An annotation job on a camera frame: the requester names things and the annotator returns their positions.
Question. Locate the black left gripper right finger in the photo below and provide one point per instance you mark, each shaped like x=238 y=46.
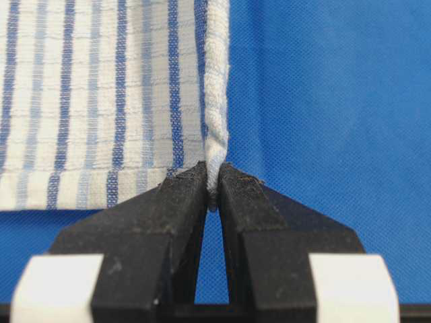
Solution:
x=289 y=263

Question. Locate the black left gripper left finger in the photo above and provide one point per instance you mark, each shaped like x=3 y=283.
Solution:
x=120 y=264

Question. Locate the white blue striped towel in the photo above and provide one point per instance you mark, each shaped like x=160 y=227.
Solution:
x=102 y=100

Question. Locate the blue table cloth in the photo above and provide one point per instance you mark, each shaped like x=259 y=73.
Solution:
x=328 y=102

